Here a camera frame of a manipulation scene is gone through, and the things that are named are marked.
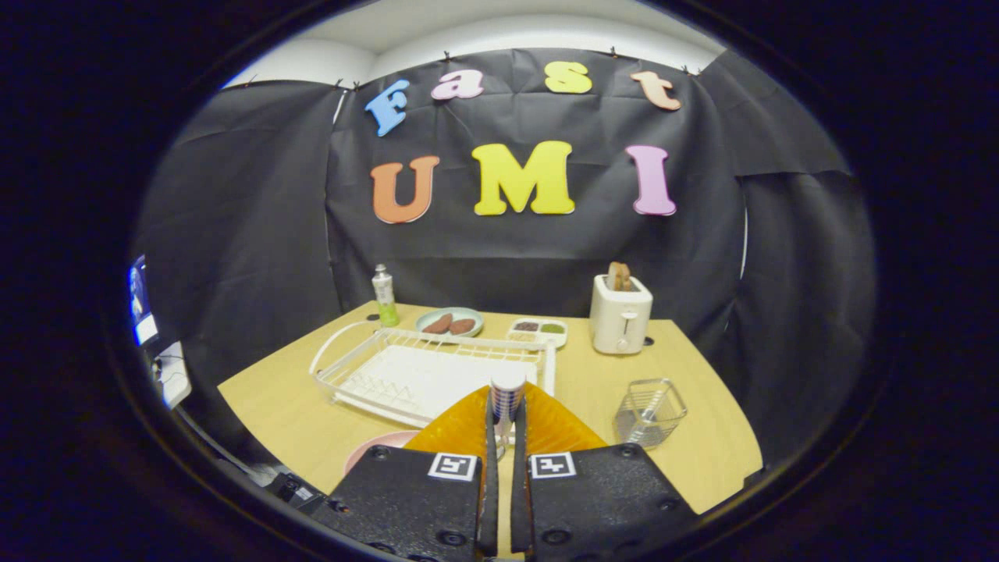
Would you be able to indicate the large brown meat piece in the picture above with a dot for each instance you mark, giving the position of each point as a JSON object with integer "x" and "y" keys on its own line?
{"x": 437, "y": 324}

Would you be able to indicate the teal plate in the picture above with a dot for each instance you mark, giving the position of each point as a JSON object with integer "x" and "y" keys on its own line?
{"x": 468, "y": 314}

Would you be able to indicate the small brown meat piece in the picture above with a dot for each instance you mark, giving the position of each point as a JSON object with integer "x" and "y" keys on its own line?
{"x": 463, "y": 325}

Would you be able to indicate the pink plate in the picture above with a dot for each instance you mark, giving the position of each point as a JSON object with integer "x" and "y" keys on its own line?
{"x": 375, "y": 449}

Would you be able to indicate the white drip tray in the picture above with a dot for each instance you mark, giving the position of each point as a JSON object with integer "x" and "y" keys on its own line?
{"x": 429, "y": 382}

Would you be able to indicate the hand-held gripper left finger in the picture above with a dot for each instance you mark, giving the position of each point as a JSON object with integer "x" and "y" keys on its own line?
{"x": 490, "y": 499}

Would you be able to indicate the black backdrop cloth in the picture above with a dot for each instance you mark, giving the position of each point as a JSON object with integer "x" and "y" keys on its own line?
{"x": 780, "y": 273}

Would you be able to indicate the blue lit screen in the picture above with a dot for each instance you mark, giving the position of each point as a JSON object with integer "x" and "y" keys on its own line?
{"x": 142, "y": 300}

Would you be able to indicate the green dish soap bottle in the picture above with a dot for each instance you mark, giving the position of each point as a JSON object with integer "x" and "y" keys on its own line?
{"x": 385, "y": 300}

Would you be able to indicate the white device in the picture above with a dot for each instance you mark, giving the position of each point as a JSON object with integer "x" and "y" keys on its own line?
{"x": 173, "y": 375}

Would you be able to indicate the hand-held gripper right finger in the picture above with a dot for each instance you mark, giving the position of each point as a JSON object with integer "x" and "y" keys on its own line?
{"x": 519, "y": 507}

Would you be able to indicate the white compartment tray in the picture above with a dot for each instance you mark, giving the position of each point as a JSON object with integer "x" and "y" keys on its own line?
{"x": 538, "y": 336}

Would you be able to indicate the brown bread slice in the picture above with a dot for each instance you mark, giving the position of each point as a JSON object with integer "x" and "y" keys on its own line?
{"x": 619, "y": 275}

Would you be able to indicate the white toaster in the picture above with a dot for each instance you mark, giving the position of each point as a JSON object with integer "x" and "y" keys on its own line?
{"x": 620, "y": 320}

